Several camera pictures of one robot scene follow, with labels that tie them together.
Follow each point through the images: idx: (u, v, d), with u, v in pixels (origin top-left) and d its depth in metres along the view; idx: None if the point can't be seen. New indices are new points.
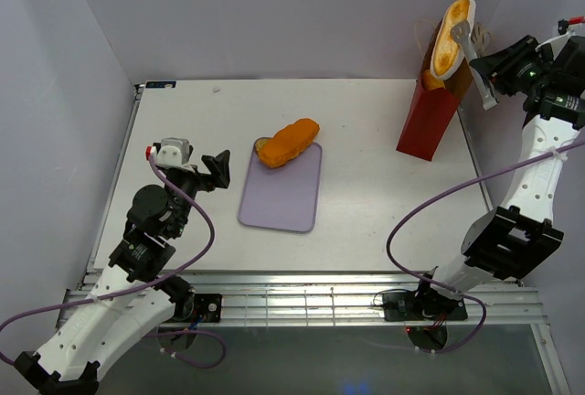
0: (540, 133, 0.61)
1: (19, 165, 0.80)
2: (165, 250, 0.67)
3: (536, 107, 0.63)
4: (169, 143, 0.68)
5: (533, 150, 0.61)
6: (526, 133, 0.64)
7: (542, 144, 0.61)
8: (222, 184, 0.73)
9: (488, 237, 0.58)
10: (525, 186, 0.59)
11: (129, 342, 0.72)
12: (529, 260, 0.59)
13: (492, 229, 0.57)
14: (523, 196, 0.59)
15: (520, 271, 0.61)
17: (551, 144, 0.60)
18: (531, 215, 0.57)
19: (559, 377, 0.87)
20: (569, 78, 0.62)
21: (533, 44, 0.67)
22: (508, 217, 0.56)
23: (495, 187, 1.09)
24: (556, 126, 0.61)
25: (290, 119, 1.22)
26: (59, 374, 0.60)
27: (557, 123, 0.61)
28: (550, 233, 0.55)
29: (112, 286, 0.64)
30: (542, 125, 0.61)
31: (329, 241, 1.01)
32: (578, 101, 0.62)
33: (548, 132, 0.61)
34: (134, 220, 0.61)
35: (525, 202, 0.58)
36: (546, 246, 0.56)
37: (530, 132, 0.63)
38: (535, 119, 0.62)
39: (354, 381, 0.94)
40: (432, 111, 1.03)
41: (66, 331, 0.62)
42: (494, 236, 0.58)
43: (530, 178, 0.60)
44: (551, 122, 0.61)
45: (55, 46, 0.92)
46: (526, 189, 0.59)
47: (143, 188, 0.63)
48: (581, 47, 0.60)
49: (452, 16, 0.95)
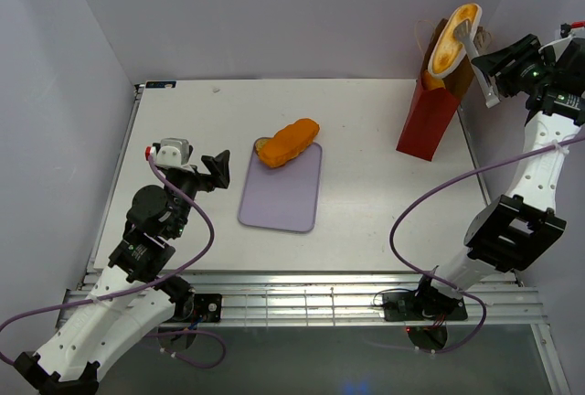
0: (543, 127, 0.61)
1: (19, 165, 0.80)
2: (165, 250, 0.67)
3: (538, 104, 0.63)
4: (168, 144, 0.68)
5: (535, 143, 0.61)
6: (527, 129, 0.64)
7: (544, 137, 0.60)
8: (222, 185, 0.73)
9: (491, 225, 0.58)
10: (527, 176, 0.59)
11: (129, 341, 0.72)
12: (532, 250, 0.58)
13: (495, 218, 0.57)
14: (526, 186, 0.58)
15: (524, 261, 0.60)
17: (552, 138, 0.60)
18: (535, 205, 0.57)
19: (559, 377, 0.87)
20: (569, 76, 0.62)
21: (537, 47, 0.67)
22: (512, 205, 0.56)
23: (496, 186, 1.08)
24: (559, 122, 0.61)
25: (290, 119, 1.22)
26: (59, 375, 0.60)
27: (560, 120, 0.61)
28: (554, 221, 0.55)
29: (112, 286, 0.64)
30: (543, 121, 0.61)
31: (329, 241, 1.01)
32: (580, 101, 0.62)
33: (550, 127, 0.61)
34: (134, 221, 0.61)
35: (527, 192, 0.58)
36: (548, 235, 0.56)
37: (532, 128, 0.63)
38: (537, 115, 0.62)
39: (353, 381, 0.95)
40: (431, 112, 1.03)
41: (66, 331, 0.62)
42: (496, 224, 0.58)
43: (533, 170, 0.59)
44: (552, 117, 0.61)
45: (55, 46, 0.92)
46: (528, 180, 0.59)
47: (143, 188, 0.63)
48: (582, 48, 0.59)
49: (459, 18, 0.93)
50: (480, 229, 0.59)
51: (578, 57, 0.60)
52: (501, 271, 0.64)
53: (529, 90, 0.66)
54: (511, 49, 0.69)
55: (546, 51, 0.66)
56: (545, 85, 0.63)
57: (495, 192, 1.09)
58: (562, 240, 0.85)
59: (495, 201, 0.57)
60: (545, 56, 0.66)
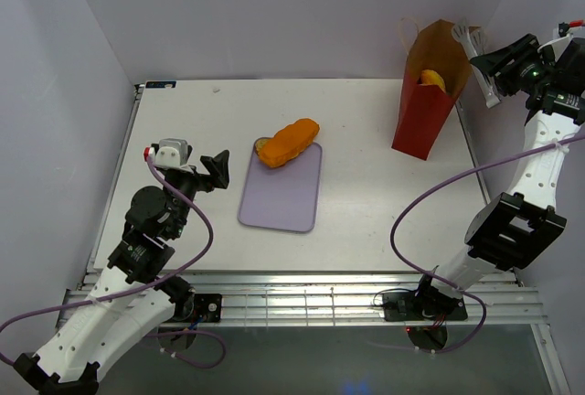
0: (543, 127, 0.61)
1: (19, 165, 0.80)
2: (164, 250, 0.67)
3: (538, 104, 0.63)
4: (167, 144, 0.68)
5: (536, 141, 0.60)
6: (527, 128, 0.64)
7: (545, 135, 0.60)
8: (220, 185, 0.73)
9: (492, 223, 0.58)
10: (528, 174, 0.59)
11: (129, 342, 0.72)
12: (533, 247, 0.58)
13: (496, 216, 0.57)
14: (526, 183, 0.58)
15: (525, 259, 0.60)
17: (553, 136, 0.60)
18: (535, 202, 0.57)
19: (559, 377, 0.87)
20: (569, 76, 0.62)
21: (536, 46, 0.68)
22: (513, 203, 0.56)
23: (496, 186, 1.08)
24: (561, 123, 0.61)
25: (290, 119, 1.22)
26: (58, 376, 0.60)
27: (560, 120, 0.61)
28: (554, 218, 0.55)
29: (112, 287, 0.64)
30: (543, 120, 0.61)
31: (329, 241, 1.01)
32: (580, 101, 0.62)
33: (550, 126, 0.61)
34: (133, 222, 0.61)
35: (527, 190, 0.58)
36: (549, 232, 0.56)
37: (532, 126, 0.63)
38: (537, 114, 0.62)
39: (354, 381, 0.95)
40: (423, 112, 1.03)
41: (65, 332, 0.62)
42: (497, 222, 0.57)
43: (534, 167, 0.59)
44: (553, 117, 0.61)
45: (55, 45, 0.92)
46: (529, 177, 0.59)
47: (141, 189, 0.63)
48: (582, 48, 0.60)
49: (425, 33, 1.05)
50: (481, 228, 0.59)
51: (578, 57, 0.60)
52: (502, 269, 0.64)
53: (528, 90, 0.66)
54: (510, 49, 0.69)
55: (545, 51, 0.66)
56: (545, 85, 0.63)
57: (495, 191, 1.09)
58: (562, 240, 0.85)
59: (495, 198, 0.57)
60: (545, 56, 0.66)
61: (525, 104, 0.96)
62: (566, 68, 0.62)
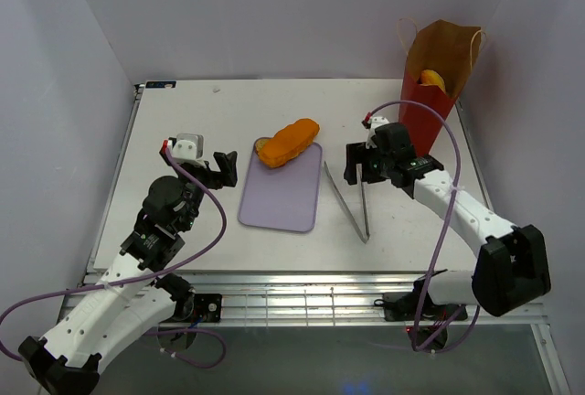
0: (434, 185, 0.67)
1: (19, 165, 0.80)
2: (175, 240, 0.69)
3: (407, 179, 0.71)
4: (185, 137, 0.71)
5: (441, 198, 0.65)
6: (423, 196, 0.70)
7: (441, 190, 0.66)
8: (229, 182, 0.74)
9: (501, 279, 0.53)
10: (471, 218, 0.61)
11: (129, 337, 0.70)
12: (539, 264, 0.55)
13: (500, 270, 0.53)
14: (478, 224, 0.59)
15: (543, 281, 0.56)
17: (445, 186, 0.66)
18: (504, 232, 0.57)
19: (559, 378, 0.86)
20: (403, 152, 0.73)
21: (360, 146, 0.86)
22: (496, 244, 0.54)
23: (497, 189, 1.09)
24: (436, 176, 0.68)
25: (290, 119, 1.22)
26: (66, 358, 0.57)
27: (435, 174, 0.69)
28: (526, 230, 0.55)
29: (123, 273, 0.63)
30: (427, 182, 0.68)
31: (330, 240, 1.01)
32: (424, 157, 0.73)
33: (435, 180, 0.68)
34: (149, 209, 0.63)
35: (488, 228, 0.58)
36: (536, 242, 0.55)
37: (425, 192, 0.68)
38: (419, 183, 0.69)
39: (353, 381, 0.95)
40: (419, 123, 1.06)
41: (74, 315, 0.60)
42: (505, 273, 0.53)
43: (471, 211, 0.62)
44: (426, 177, 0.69)
45: (53, 44, 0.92)
46: (475, 220, 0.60)
47: (158, 179, 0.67)
48: (388, 130, 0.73)
49: (425, 32, 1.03)
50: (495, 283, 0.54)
51: (393, 136, 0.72)
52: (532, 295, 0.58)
53: (388, 174, 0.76)
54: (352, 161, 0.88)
55: (369, 141, 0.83)
56: (397, 165, 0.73)
57: (496, 193, 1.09)
58: (560, 240, 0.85)
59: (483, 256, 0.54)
60: (373, 145, 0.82)
61: (526, 106, 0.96)
62: (394, 147, 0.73)
